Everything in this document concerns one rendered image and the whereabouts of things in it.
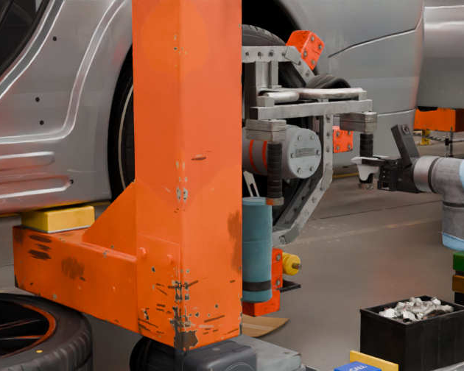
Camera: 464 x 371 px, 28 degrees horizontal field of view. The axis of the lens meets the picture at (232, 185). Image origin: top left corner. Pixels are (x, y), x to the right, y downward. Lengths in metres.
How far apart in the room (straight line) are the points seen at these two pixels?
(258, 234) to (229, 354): 0.31
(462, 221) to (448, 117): 4.24
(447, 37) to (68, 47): 2.93
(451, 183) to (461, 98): 2.66
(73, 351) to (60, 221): 0.40
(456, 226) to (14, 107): 1.07
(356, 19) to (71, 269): 1.28
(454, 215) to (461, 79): 2.63
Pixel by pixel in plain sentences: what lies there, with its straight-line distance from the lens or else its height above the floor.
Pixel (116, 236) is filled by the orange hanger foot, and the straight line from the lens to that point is 2.03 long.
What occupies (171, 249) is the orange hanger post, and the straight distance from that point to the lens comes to 1.84.
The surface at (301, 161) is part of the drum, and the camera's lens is 2.35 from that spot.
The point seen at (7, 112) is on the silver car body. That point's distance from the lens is 2.19.
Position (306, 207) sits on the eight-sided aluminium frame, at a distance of 2.60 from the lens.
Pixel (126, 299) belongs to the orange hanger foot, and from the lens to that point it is 2.00.
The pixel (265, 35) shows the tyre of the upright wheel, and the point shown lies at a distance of 2.56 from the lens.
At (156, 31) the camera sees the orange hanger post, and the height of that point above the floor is 1.15.
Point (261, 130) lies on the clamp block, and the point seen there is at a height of 0.93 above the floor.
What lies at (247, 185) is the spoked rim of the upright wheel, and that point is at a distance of 2.57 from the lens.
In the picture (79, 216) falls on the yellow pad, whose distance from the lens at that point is 2.29.
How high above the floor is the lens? 1.13
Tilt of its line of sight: 9 degrees down
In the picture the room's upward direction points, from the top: straight up
